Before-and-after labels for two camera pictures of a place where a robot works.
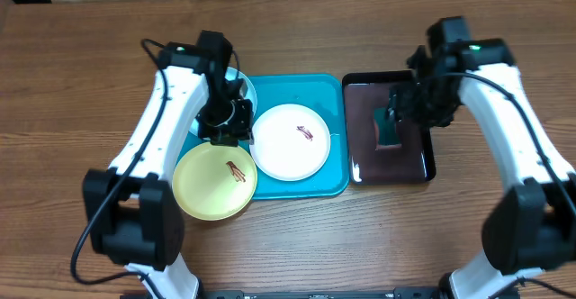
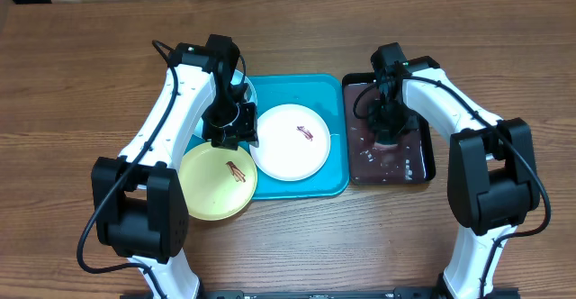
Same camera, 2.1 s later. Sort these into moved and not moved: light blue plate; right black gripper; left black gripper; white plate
Moved: right black gripper
Not moved: light blue plate; left black gripper; white plate
